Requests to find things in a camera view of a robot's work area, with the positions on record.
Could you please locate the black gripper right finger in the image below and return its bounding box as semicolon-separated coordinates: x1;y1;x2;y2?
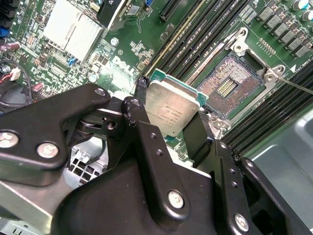
182;111;311;235

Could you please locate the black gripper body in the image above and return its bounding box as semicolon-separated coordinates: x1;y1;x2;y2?
51;160;229;235

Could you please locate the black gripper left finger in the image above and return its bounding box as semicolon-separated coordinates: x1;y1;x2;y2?
0;77;193;231

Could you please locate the silver CPU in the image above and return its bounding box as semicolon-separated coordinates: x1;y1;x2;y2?
144;68;210;143

